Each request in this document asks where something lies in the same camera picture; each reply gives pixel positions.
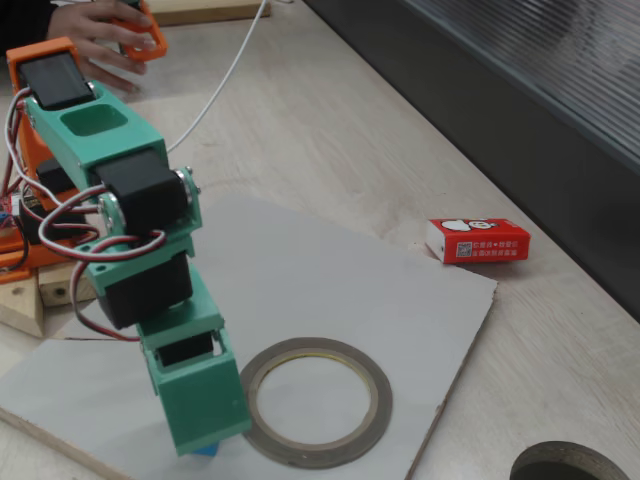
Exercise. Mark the blue cube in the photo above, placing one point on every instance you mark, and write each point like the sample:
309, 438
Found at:
207, 450

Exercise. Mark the red cardboard box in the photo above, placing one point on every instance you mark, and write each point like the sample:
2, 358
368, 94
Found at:
490, 245

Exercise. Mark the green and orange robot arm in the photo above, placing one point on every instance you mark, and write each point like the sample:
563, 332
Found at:
115, 140

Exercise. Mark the forearm in black sleeve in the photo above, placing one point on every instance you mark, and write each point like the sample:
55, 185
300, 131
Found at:
22, 20

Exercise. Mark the person's hand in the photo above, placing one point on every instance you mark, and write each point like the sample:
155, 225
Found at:
85, 30

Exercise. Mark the white chipboard panel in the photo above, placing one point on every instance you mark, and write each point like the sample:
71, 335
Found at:
325, 280

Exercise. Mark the wedge-shaped wooden block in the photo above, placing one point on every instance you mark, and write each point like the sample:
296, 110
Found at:
20, 310

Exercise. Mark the orange circuit board holder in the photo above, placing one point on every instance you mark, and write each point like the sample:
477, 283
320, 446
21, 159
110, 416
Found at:
10, 272

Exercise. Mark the red controller circuit board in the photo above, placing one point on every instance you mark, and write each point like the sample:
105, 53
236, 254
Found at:
5, 202

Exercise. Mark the thin wooden board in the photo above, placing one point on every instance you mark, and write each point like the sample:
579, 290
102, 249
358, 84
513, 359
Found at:
210, 12

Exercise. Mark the ribbed glass desk partition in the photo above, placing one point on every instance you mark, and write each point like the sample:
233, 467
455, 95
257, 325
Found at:
500, 100

